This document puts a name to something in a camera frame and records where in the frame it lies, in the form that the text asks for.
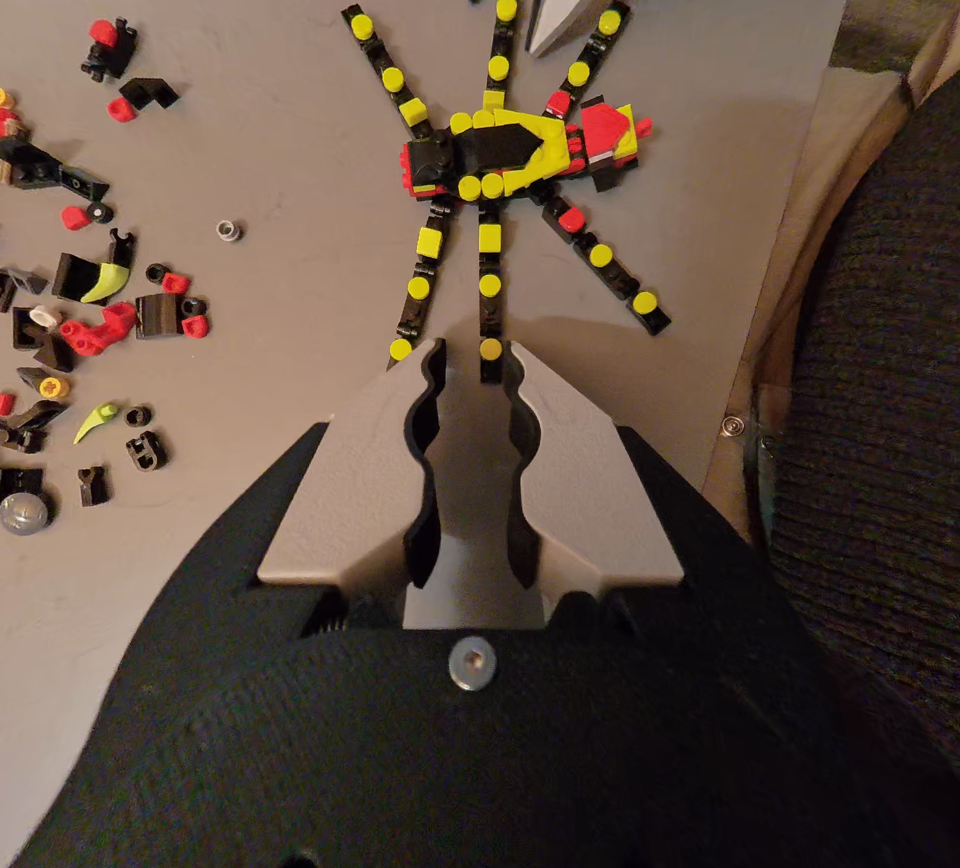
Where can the pile of loose lego pieces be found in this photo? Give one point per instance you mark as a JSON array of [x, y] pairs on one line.
[[90, 313]]

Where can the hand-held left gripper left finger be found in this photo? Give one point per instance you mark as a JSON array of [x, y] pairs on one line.
[[352, 501]]

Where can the black red lego claw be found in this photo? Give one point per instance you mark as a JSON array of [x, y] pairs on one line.
[[146, 94]]

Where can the silver table screw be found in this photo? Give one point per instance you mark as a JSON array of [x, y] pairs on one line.
[[731, 424]]

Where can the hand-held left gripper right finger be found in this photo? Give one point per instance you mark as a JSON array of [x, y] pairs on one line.
[[592, 501]]

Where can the red yellow lego spider head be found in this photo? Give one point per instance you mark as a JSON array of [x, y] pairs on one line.
[[607, 130]]

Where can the tan trousers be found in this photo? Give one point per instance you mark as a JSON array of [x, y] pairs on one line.
[[817, 208]]

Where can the grey round lego stud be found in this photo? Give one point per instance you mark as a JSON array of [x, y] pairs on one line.
[[229, 229]]

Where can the clear round lego dome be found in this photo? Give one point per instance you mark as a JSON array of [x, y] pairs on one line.
[[22, 514]]

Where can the yellow black lego spider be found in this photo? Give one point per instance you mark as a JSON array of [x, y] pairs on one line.
[[510, 148]]

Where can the black red lego clip assembly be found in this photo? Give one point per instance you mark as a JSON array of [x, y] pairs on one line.
[[109, 47]]

